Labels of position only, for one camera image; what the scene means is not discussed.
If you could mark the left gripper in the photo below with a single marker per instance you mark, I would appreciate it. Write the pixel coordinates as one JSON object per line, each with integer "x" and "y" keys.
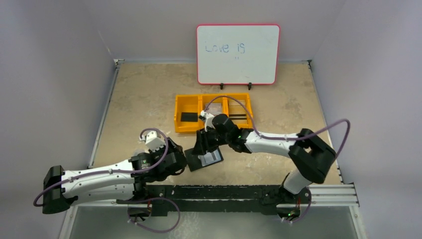
{"x": 174, "y": 147}

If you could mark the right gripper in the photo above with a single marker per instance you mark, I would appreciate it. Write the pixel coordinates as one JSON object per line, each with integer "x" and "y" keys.
{"x": 204, "y": 142}

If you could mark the black leather card holder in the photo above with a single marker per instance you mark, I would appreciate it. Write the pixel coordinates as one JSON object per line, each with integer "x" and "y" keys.
{"x": 196, "y": 162}

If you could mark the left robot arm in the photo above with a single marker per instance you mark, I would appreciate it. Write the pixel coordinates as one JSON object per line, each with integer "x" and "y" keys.
{"x": 124, "y": 181}

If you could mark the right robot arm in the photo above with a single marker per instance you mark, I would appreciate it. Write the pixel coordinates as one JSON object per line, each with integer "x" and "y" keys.
{"x": 311, "y": 155}

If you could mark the silver VIP card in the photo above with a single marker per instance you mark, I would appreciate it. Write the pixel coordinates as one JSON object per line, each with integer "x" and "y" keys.
{"x": 215, "y": 109}

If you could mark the gold striped card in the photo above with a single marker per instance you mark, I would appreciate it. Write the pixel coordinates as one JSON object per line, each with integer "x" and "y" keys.
{"x": 236, "y": 110}

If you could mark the black card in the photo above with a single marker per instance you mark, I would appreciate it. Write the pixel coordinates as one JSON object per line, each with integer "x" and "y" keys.
{"x": 189, "y": 117}

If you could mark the left yellow bin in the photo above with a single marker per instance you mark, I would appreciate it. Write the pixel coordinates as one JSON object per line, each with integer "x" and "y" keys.
{"x": 187, "y": 103}

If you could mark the pink framed whiteboard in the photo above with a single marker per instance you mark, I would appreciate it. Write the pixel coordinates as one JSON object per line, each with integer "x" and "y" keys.
{"x": 237, "y": 54}

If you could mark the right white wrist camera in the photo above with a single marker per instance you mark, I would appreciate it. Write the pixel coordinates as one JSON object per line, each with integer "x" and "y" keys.
{"x": 207, "y": 119}

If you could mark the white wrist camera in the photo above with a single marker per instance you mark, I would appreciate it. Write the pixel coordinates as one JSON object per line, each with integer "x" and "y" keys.
{"x": 207, "y": 119}
{"x": 154, "y": 142}

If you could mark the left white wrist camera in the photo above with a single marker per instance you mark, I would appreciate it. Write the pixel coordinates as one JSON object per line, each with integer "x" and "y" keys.
{"x": 154, "y": 142}

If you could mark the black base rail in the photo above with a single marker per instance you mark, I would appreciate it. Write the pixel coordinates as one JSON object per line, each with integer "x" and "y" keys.
{"x": 162, "y": 206}

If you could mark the aluminium frame rail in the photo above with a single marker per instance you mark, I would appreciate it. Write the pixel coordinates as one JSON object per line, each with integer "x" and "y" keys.
{"x": 320, "y": 195}

